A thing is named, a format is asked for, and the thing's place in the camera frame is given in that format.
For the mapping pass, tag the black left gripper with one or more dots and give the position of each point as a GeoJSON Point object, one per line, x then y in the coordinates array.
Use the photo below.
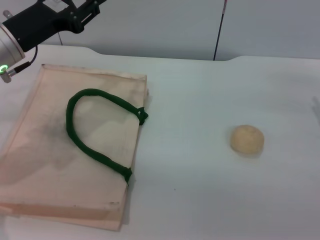
{"type": "Point", "coordinates": [37, 22]}

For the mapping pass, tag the round egg yolk pastry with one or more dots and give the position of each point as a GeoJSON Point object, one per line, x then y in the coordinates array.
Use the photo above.
{"type": "Point", "coordinates": [247, 140]}

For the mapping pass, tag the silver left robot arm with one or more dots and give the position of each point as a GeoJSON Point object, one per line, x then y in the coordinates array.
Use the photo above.
{"type": "Point", "coordinates": [8, 50]}

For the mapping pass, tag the thin black vertical pole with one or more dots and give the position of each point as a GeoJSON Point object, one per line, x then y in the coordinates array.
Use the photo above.
{"type": "Point", "coordinates": [220, 30]}

